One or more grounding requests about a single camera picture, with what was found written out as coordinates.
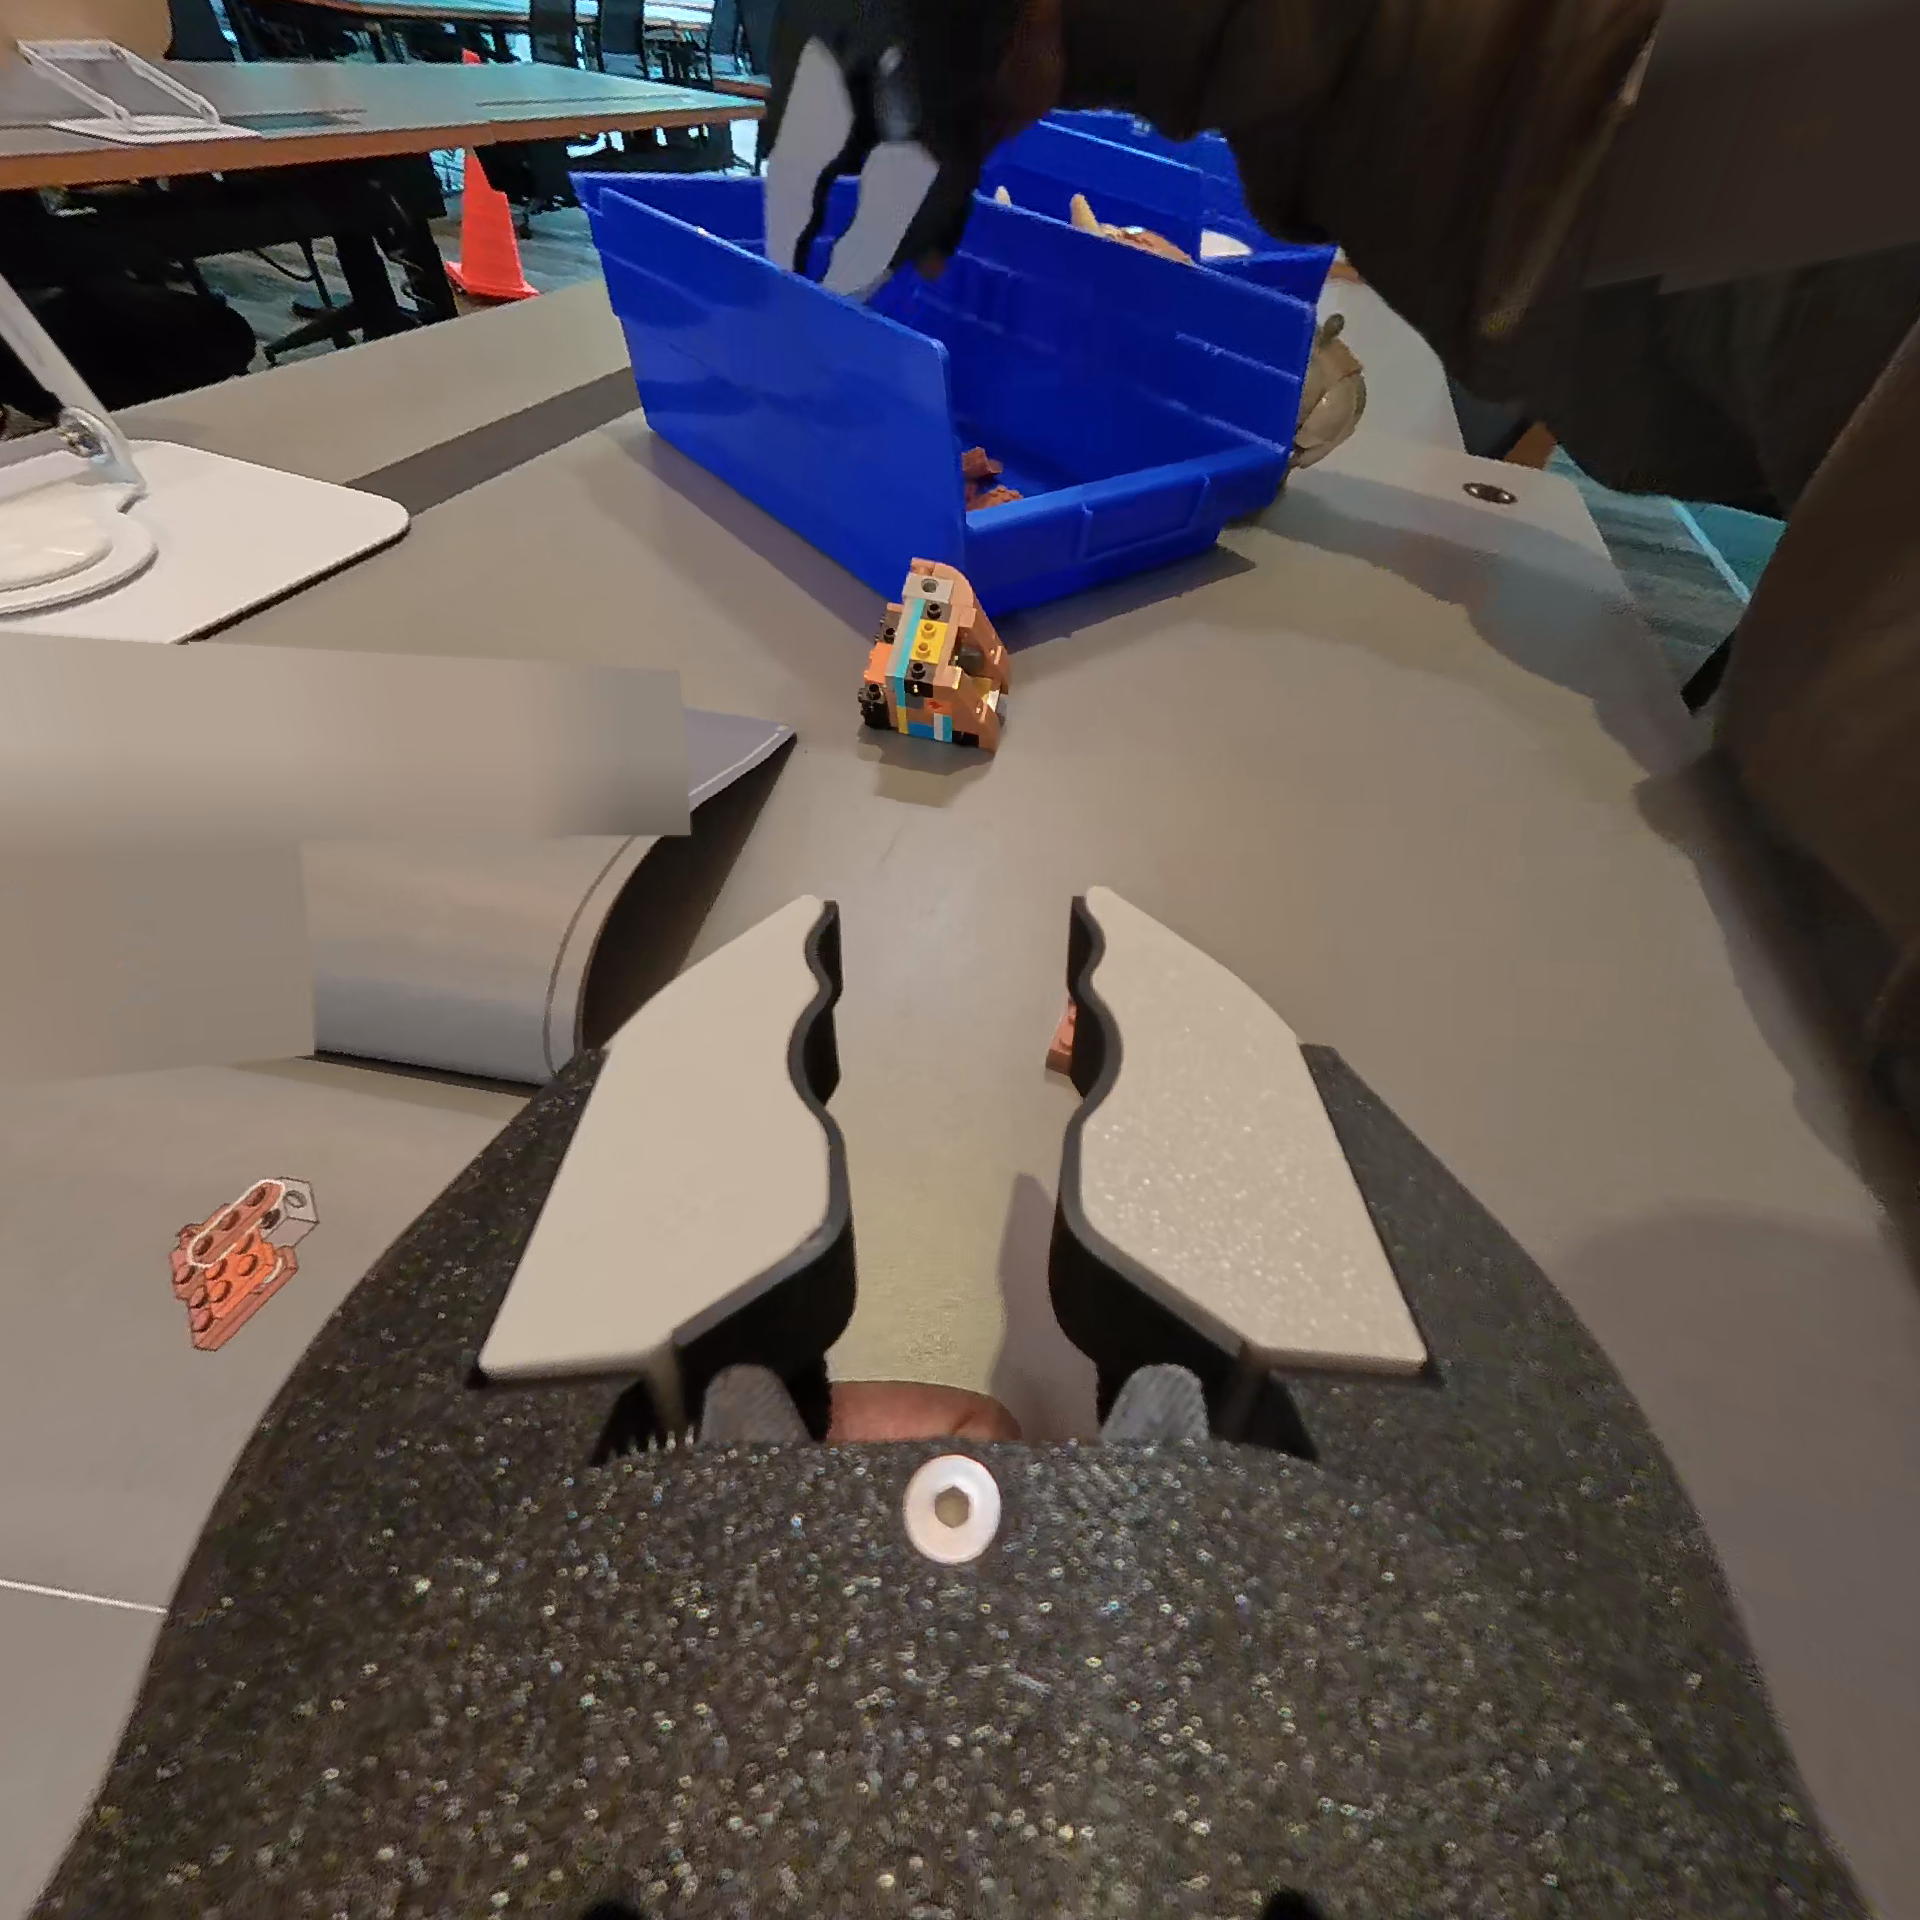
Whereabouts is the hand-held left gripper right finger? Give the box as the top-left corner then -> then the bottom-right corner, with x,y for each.
1047,882 -> 1434,1377

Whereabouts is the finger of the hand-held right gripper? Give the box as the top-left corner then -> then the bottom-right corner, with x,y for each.
761,35 -> 852,274
823,139 -> 942,301

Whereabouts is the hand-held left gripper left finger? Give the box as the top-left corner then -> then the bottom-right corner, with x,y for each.
475,892 -> 860,1382

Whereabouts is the blue storage bin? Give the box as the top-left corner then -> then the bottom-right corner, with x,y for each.
984,109 -> 1342,308
572,167 -> 1297,618

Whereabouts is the grey desk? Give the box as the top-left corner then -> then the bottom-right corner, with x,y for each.
0,278 -> 1920,1920

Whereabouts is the tan toy figure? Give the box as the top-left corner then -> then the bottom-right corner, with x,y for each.
1064,187 -> 1201,264
1296,308 -> 1368,467

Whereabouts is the grey instruction booklet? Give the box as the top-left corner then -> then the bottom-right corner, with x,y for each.
0,705 -> 800,1622

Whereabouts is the orange traffic cone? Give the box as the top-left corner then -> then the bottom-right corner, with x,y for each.
444,147 -> 542,301

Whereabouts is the wood-edged long table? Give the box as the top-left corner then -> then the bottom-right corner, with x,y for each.
0,54 -> 766,196

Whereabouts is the brick vehicle model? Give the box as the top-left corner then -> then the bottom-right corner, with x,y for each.
860,557 -> 1013,758

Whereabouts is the clear acrylic box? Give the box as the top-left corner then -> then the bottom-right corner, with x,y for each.
17,36 -> 266,143

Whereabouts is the person's brown jacket torso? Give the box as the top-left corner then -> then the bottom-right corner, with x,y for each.
1679,299 -> 1920,1142

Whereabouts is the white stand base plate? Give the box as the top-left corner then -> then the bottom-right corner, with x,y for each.
0,435 -> 411,646

